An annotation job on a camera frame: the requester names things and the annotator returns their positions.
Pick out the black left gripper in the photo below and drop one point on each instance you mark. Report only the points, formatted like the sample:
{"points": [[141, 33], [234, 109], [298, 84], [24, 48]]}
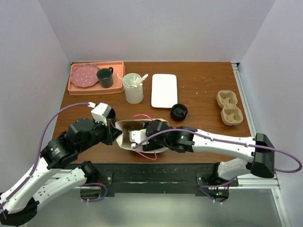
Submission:
{"points": [[112, 133]]}

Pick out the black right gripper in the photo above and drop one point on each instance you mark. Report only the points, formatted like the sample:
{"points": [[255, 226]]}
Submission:
{"points": [[150, 145]]}

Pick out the pink cakes paper bag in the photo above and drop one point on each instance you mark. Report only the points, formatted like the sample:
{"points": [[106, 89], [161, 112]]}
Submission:
{"points": [[138, 122]]}

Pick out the black coffee cup stack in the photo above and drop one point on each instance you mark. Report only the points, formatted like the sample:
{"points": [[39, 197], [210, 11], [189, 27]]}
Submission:
{"points": [[111, 116]]}

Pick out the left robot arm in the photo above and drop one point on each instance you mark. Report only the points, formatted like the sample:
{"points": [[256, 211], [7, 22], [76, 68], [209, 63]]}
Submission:
{"points": [[21, 203]]}

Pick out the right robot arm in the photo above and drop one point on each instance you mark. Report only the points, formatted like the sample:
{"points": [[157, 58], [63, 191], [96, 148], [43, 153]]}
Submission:
{"points": [[253, 155]]}

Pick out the salmon pink tray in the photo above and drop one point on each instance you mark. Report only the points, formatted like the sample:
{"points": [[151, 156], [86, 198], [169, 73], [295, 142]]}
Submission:
{"points": [[97, 89]]}

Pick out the frosted white utensil cup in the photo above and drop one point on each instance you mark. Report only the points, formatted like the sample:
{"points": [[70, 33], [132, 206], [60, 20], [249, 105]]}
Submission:
{"points": [[134, 95]]}

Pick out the wrapped white utensil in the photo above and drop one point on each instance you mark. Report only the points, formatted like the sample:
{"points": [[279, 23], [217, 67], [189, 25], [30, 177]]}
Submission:
{"points": [[132, 80]]}

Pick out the dark green mug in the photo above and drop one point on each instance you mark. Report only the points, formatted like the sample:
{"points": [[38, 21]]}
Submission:
{"points": [[105, 77]]}

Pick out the white rectangular plate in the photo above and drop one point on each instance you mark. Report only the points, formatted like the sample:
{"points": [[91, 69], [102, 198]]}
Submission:
{"points": [[164, 92]]}

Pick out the pink polka dot plate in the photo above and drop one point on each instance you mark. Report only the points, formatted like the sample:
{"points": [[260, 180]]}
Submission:
{"points": [[84, 75]]}

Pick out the cardboard cup carrier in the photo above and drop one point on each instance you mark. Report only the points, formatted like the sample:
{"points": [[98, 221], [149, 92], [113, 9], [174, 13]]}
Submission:
{"points": [[231, 115]]}

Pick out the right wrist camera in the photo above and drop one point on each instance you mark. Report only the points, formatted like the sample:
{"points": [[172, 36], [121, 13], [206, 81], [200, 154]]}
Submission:
{"points": [[136, 137]]}

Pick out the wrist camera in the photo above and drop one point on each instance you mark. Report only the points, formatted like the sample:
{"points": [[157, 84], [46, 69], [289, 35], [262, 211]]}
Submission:
{"points": [[101, 112], [136, 137]]}

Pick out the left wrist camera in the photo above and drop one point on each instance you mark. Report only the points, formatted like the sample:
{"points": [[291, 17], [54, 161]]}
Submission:
{"points": [[101, 112]]}

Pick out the black mounting base rail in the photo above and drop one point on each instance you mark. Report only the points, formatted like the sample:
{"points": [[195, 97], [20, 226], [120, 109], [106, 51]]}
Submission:
{"points": [[163, 178]]}

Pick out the aluminium frame rail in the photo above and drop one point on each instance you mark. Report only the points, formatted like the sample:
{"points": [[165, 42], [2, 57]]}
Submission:
{"points": [[255, 182]]}

